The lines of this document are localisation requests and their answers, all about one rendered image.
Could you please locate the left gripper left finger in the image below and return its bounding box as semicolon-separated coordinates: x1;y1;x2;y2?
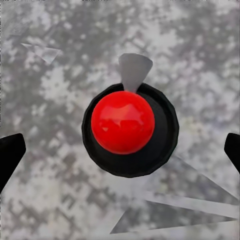
0;133;26;193

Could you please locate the pesticide atomizer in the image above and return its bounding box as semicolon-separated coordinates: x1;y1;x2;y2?
81;53;180;179

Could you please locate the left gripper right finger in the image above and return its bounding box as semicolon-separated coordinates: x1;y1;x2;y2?
224;132;240;173

